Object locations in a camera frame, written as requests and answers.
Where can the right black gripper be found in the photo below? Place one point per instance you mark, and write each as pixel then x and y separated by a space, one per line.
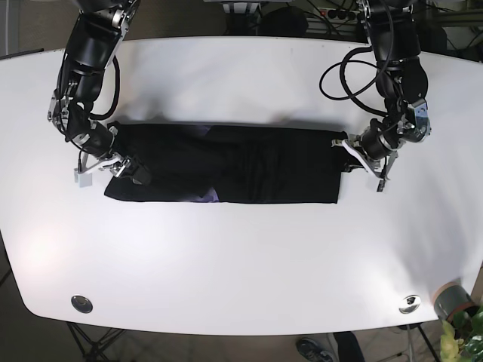
pixel 115 158

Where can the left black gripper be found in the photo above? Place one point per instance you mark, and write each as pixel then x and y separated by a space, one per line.
pixel 376 149

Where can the black printed T-shirt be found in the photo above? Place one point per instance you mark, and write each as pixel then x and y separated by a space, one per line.
pixel 232 164

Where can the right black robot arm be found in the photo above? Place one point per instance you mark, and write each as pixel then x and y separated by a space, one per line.
pixel 100 28

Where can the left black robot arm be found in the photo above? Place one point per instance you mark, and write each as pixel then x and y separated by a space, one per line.
pixel 396 96

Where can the left silver table grommet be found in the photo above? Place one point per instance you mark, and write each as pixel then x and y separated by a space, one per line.
pixel 82 304

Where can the silver table grommet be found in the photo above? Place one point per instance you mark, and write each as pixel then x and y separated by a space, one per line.
pixel 409 304
pixel 82 304

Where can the right silver table grommet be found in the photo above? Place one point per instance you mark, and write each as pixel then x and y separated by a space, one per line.
pixel 409 304

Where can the grey plant pot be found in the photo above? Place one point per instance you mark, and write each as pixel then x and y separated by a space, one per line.
pixel 450 299

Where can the green potted plant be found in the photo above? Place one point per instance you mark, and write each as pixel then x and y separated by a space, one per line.
pixel 462 339

